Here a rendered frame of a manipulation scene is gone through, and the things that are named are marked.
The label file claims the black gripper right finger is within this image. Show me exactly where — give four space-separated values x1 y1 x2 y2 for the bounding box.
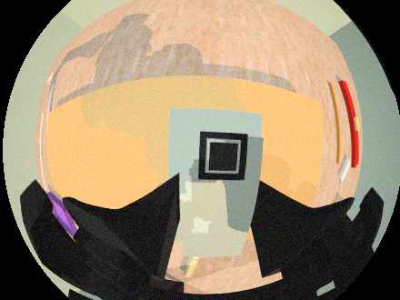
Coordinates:
250 180 355 277

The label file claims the purple rectangular tray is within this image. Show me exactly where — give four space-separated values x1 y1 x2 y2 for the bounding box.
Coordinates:
48 191 77 237

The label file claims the light orange floor panel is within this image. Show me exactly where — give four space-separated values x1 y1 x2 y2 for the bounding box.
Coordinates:
46 75 324 209

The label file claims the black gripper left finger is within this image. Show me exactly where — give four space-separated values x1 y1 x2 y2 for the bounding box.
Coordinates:
62 173 181 281

